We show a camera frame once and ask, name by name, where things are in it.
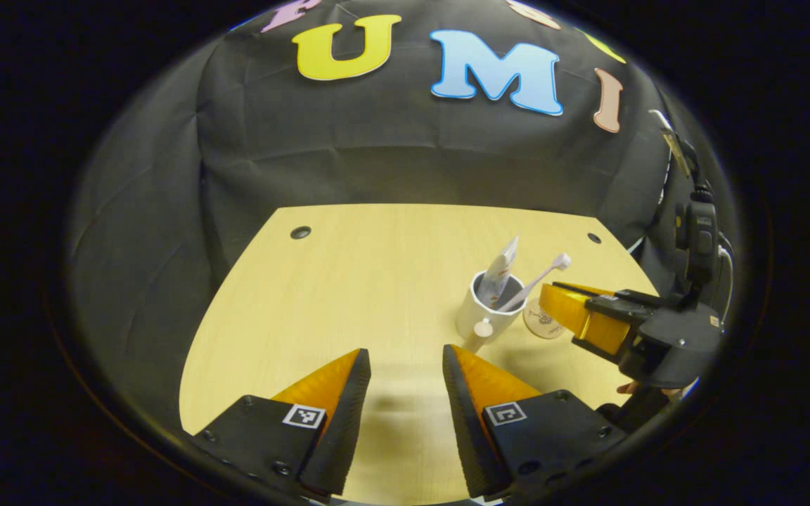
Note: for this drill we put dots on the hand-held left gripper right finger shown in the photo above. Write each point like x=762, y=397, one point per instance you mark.
x=465, y=422

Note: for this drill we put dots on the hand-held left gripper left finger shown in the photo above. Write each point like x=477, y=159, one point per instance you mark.
x=345, y=422

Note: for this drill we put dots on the white toothbrush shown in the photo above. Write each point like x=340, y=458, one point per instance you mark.
x=560, y=261

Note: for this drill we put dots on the round wooden coaster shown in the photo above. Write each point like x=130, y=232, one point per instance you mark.
x=542, y=325

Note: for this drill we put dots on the black backdrop cloth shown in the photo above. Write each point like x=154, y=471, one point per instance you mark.
x=377, y=154

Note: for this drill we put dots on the light wooden desktop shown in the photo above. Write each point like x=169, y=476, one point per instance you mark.
x=349, y=281

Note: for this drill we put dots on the white toothpaste tube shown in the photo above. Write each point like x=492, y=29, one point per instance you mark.
x=500, y=274

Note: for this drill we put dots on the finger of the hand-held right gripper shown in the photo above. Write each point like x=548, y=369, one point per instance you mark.
x=633, y=298
x=574, y=313

